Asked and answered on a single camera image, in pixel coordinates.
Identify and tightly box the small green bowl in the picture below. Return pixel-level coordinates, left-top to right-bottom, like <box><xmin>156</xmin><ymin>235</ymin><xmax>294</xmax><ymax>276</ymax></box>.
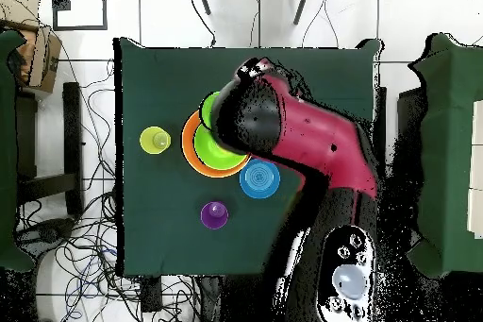
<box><xmin>198</xmin><ymin>91</ymin><xmax>225</xmax><ymax>131</ymax></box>

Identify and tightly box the large green bowl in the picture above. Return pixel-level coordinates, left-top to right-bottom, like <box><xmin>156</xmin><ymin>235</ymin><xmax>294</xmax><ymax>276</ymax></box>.
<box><xmin>192</xmin><ymin>124</ymin><xmax>251</xmax><ymax>171</ymax></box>

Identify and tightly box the dark green tablecloth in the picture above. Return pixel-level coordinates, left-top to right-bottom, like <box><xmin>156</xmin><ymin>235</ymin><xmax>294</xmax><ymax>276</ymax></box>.
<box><xmin>112</xmin><ymin>37</ymin><xmax>386</xmax><ymax>278</ymax></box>

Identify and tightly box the large orange bowl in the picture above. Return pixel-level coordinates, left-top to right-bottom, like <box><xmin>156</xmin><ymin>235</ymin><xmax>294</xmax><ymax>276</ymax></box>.
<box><xmin>181</xmin><ymin>110</ymin><xmax>253</xmax><ymax>179</ymax></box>

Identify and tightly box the small ribbed blue bowl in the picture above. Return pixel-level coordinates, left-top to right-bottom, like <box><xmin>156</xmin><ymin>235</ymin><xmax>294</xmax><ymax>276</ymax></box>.
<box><xmin>239</xmin><ymin>158</ymin><xmax>282</xmax><ymax>200</ymax></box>

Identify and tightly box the translucent yellow-green cup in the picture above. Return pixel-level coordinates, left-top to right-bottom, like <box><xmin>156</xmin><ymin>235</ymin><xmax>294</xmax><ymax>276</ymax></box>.
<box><xmin>139</xmin><ymin>126</ymin><xmax>173</xmax><ymax>156</ymax></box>

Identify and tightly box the purple cup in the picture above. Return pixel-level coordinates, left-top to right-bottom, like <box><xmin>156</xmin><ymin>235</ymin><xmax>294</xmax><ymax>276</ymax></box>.
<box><xmin>199</xmin><ymin>200</ymin><xmax>230</xmax><ymax>231</ymax></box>

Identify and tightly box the green cloth covered table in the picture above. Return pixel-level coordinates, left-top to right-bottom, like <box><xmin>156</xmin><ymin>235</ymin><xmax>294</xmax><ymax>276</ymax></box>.
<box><xmin>407</xmin><ymin>32</ymin><xmax>483</xmax><ymax>280</ymax></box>
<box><xmin>0</xmin><ymin>28</ymin><xmax>37</xmax><ymax>274</ymax></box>

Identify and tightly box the brown cardboard box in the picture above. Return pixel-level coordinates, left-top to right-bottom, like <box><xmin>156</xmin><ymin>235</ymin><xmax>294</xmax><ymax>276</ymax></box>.
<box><xmin>0</xmin><ymin>0</ymin><xmax>63</xmax><ymax>94</ymax></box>

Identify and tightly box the white box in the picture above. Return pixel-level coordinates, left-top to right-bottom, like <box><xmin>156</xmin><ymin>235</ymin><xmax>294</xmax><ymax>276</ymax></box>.
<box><xmin>467</xmin><ymin>99</ymin><xmax>483</xmax><ymax>240</ymax></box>

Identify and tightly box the black power box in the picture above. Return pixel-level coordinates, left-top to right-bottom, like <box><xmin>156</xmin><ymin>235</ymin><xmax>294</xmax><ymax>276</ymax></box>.
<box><xmin>140</xmin><ymin>276</ymin><xmax>164</xmax><ymax>314</ymax></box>

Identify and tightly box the dark grey base foot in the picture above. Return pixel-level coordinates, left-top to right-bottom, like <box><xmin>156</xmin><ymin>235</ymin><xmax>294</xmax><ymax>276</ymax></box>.
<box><xmin>16</xmin><ymin>217</ymin><xmax>76</xmax><ymax>259</ymax></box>

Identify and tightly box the black camera tripod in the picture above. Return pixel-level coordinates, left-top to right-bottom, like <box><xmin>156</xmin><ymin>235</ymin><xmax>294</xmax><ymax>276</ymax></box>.
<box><xmin>194</xmin><ymin>0</ymin><xmax>313</xmax><ymax>25</ymax></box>

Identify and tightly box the black square floor frame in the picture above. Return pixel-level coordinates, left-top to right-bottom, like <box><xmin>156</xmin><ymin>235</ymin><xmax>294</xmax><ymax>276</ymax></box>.
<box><xmin>51</xmin><ymin>0</ymin><xmax>108</xmax><ymax>31</ymax></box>

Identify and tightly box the tangle of floor cables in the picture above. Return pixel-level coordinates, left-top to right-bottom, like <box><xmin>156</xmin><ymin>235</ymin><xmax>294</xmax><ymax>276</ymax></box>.
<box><xmin>16</xmin><ymin>45</ymin><xmax>197</xmax><ymax>322</ymax></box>

